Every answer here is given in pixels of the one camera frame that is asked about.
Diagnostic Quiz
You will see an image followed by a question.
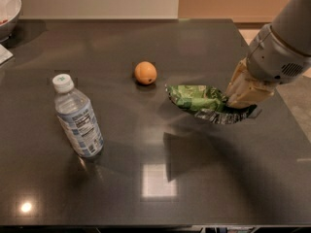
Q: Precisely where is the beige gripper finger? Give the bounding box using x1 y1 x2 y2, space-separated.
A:
225 58 278 109

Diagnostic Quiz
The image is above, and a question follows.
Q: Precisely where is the white paper sheet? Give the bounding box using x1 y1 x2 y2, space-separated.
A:
0 45 14 65

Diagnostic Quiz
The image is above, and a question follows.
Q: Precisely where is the orange fruit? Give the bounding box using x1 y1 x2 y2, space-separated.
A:
134 61 157 85

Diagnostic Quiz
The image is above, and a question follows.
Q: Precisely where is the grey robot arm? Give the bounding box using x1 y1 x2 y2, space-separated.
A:
225 0 311 109

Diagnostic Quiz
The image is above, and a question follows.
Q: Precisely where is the white bowl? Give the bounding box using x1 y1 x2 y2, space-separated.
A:
0 0 22 42

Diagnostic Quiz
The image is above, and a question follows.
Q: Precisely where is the green jalapeno chip bag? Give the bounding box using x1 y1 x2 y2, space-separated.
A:
165 84 257 124

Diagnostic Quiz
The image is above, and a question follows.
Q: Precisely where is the clear plastic water bottle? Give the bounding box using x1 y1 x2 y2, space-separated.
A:
52 74 104 158

